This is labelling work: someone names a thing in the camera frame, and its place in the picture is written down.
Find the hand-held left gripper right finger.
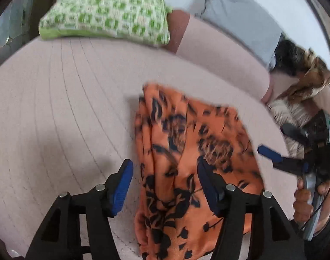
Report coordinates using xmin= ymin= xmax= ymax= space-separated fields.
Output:
xmin=197 ymin=158 xmax=306 ymax=260

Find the person's right hand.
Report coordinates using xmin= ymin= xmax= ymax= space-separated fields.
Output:
xmin=293 ymin=180 xmax=330 ymax=224

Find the orange floral garment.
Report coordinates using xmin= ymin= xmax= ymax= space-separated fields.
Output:
xmin=134 ymin=83 xmax=265 ymax=260

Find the grey pillow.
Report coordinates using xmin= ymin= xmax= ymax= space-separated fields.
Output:
xmin=195 ymin=0 xmax=283 ymax=68

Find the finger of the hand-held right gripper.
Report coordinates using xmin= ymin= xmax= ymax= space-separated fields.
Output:
xmin=257 ymin=145 xmax=310 ymax=174
xmin=281 ymin=123 xmax=314 ymax=145

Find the green patterned pillow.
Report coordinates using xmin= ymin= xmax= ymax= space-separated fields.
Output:
xmin=38 ymin=0 xmax=173 ymax=46

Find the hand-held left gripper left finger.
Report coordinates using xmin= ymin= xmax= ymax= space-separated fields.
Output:
xmin=24 ymin=159 xmax=134 ymax=260

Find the black cable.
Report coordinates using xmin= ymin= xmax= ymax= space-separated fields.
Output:
xmin=297 ymin=184 xmax=330 ymax=232

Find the pale pink bedspread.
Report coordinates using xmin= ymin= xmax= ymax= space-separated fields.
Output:
xmin=0 ymin=36 xmax=298 ymax=260

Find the pale pink bolster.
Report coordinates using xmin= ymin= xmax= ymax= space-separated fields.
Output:
xmin=165 ymin=9 xmax=271 ymax=103

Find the dark patterned cloth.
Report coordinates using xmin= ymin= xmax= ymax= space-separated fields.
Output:
xmin=275 ymin=39 xmax=317 ymax=78

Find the brown patterned cloth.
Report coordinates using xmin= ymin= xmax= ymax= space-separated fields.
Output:
xmin=283 ymin=49 xmax=330 ymax=102

